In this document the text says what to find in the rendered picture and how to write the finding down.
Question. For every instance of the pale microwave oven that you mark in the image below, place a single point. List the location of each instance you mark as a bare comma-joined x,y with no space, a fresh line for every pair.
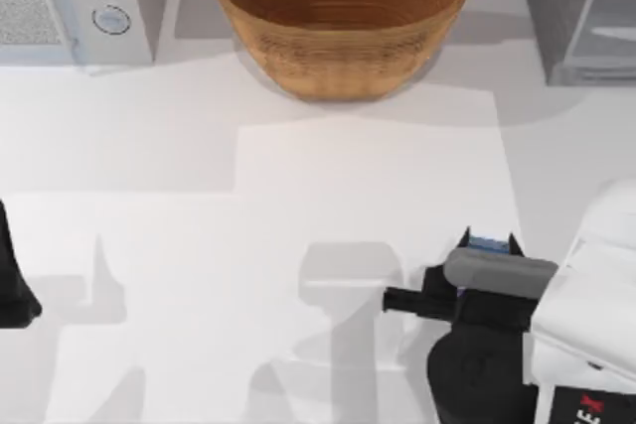
144,2

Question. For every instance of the round microwave knob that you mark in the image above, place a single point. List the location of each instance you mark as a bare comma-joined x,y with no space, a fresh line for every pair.
111,20

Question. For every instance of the pale grey rounded box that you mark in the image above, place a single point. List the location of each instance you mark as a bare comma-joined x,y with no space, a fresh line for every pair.
502,270

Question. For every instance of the small blue box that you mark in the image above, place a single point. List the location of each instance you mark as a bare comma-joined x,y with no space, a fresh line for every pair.
489,243

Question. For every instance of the brown woven basket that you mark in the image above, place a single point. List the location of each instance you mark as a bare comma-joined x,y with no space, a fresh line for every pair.
343,42

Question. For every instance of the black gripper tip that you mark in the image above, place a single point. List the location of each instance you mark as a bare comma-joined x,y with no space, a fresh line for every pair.
12,285

